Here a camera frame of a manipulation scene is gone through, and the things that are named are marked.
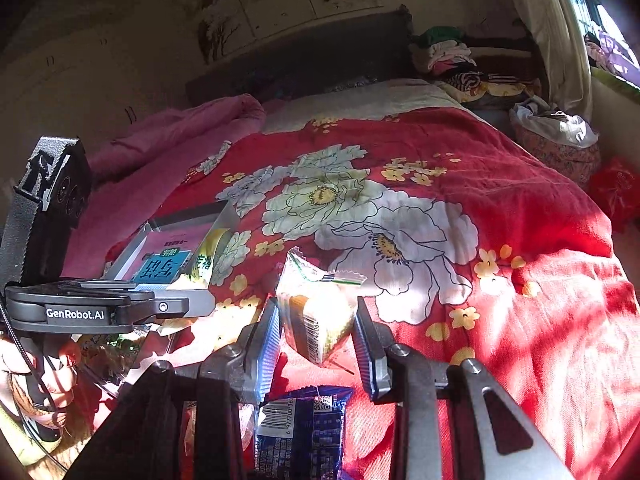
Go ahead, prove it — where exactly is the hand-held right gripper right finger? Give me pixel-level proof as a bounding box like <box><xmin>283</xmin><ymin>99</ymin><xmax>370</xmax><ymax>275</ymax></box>
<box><xmin>354</xmin><ymin>297</ymin><xmax>576</xmax><ymax>480</ymax></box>

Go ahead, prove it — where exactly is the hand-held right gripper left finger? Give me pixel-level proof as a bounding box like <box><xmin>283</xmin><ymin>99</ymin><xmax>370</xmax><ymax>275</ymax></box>
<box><xmin>65</xmin><ymin>297</ymin><xmax>282</xmax><ymax>480</ymax></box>

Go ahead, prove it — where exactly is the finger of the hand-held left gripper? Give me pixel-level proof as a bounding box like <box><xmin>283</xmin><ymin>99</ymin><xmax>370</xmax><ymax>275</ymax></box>
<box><xmin>112</xmin><ymin>287</ymin><xmax>217</xmax><ymax>330</ymax></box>

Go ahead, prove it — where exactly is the clear cake packet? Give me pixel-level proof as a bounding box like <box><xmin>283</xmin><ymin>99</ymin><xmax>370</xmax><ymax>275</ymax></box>
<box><xmin>275</xmin><ymin>247</ymin><xmax>367</xmax><ymax>366</ymax></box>

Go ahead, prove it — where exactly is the grey metal tray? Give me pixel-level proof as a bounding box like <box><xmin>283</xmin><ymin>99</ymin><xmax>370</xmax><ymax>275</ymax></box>
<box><xmin>102</xmin><ymin>200</ymin><xmax>237</xmax><ymax>293</ymax></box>

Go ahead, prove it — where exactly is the person's left hand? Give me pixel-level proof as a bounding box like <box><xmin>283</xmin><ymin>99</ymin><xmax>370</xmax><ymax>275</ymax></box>
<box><xmin>0</xmin><ymin>336</ymin><xmax>85</xmax><ymax>427</ymax></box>

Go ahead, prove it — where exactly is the pink book with blue panel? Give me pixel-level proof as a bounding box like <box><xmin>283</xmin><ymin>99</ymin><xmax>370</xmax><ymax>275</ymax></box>
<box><xmin>129</xmin><ymin>220</ymin><xmax>217</xmax><ymax>285</ymax></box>

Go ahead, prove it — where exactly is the large yellow snack bag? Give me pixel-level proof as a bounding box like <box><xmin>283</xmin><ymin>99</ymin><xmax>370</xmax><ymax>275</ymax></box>
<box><xmin>191</xmin><ymin>229</ymin><xmax>232</xmax><ymax>287</ymax></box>

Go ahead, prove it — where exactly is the dark blue snack packet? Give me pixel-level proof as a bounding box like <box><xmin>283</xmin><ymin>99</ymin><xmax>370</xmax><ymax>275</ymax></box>
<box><xmin>252</xmin><ymin>385</ymin><xmax>355</xmax><ymax>480</ymax></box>

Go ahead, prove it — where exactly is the pink quilt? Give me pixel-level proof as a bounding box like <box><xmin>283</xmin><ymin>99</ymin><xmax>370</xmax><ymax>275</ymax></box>
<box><xmin>60</xmin><ymin>94</ymin><xmax>268</xmax><ymax>281</ymax></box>

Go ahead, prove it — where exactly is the red floral blanket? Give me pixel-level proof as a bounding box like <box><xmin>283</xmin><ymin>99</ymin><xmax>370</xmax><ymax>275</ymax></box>
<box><xmin>100</xmin><ymin>105</ymin><xmax>640</xmax><ymax>480</ymax></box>

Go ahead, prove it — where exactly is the cream bed sheet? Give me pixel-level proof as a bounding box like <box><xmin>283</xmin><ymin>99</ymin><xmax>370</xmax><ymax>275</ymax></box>
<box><xmin>262</xmin><ymin>77</ymin><xmax>463</xmax><ymax>133</ymax></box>

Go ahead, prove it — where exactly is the floral cushion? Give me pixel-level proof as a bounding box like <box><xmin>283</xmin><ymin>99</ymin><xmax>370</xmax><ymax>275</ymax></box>
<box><xmin>512</xmin><ymin>120</ymin><xmax>602</xmax><ymax>188</ymax></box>

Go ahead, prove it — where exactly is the dark headboard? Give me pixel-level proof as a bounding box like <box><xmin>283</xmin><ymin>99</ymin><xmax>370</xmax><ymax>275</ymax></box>
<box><xmin>185</xmin><ymin>6</ymin><xmax>416</xmax><ymax>108</ymax></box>

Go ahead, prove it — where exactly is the white plastic bag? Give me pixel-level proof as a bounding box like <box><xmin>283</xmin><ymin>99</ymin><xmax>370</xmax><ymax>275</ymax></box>
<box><xmin>510</xmin><ymin>97</ymin><xmax>600</xmax><ymax>148</ymax></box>

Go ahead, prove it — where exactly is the red plastic bag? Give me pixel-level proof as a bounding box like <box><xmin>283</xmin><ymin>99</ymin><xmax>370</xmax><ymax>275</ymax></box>
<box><xmin>587</xmin><ymin>156</ymin><xmax>640</xmax><ymax>233</ymax></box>

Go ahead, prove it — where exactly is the pile of folded clothes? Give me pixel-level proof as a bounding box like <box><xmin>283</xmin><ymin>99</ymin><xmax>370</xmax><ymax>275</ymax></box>
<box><xmin>410</xmin><ymin>25</ymin><xmax>543</xmax><ymax>106</ymax></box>

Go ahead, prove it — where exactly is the cream curtain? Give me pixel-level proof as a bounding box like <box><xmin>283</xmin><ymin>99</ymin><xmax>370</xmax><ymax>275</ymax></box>
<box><xmin>500</xmin><ymin>0</ymin><xmax>596</xmax><ymax>121</ymax></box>

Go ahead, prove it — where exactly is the purple hanging cloth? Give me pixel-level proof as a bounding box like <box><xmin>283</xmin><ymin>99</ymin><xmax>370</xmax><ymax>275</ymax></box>
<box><xmin>585</xmin><ymin>30</ymin><xmax>640</xmax><ymax>78</ymax></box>

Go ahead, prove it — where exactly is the window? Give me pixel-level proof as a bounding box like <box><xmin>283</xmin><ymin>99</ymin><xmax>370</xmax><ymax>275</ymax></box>
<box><xmin>555</xmin><ymin>0</ymin><xmax>640</xmax><ymax>81</ymax></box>

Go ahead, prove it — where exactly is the wall poster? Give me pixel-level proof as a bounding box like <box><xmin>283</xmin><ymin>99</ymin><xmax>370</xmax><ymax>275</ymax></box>
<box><xmin>195</xmin><ymin>0</ymin><xmax>386</xmax><ymax>63</ymax></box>

